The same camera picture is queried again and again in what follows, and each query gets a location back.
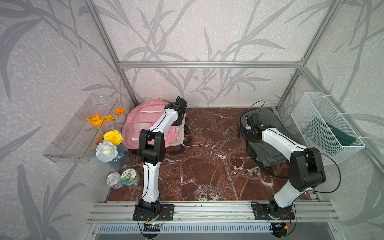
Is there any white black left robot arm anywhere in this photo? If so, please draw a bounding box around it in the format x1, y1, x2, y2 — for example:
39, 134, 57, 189
136, 97, 188, 216

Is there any teal glass vase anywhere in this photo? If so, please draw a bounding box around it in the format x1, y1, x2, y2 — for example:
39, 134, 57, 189
108, 144, 133, 170

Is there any controller circuit board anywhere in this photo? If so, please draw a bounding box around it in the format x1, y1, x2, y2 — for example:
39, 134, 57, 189
270, 223, 291, 238
143, 221, 165, 232

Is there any grey fabric backpack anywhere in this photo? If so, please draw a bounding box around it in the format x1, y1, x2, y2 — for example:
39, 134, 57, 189
241, 109, 305, 174

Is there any small orange artificial flower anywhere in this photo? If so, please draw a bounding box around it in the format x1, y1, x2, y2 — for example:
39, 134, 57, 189
115, 108, 125, 116

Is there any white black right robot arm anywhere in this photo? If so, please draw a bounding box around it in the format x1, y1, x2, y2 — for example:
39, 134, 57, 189
239, 111, 326, 218

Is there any right controller circuit board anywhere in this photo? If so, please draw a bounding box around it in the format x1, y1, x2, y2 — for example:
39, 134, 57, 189
270, 223, 291, 238

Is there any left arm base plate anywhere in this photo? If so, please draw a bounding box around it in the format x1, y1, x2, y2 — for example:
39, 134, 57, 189
133, 204, 175, 221

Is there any green labelled tin can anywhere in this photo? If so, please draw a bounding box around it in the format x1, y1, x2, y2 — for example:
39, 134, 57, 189
121, 169, 141, 189

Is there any orange artificial poppy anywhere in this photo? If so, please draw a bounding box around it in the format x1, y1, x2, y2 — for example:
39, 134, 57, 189
86, 113, 105, 128

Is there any yellow artificial flower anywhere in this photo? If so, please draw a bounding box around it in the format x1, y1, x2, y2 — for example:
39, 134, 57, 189
104, 130, 123, 146

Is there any white artificial rose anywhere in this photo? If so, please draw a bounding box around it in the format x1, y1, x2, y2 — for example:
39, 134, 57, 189
96, 141, 119, 163

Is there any green book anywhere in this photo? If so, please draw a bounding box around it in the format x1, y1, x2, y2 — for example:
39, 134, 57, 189
302, 117, 356, 148

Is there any silver tin can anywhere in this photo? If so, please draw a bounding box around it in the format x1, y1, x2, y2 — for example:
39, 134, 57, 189
107, 172, 123, 190

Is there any aluminium mounting rail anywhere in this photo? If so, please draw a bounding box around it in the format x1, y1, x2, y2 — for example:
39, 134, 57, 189
87, 201, 340, 224

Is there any left controller circuit board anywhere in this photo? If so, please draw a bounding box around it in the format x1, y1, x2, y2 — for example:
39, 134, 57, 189
143, 221, 165, 232

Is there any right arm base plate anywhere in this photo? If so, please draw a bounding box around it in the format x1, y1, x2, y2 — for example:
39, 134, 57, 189
251, 202, 296, 221

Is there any pink backpack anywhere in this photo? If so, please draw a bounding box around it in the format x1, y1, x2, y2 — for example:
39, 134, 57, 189
122, 98, 188, 150

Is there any white wire mesh basket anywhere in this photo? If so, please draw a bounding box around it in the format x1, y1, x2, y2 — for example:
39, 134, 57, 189
291, 92, 366, 165

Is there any clear plastic shelf tray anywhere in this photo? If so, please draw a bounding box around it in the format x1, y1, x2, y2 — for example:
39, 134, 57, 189
43, 94, 119, 164

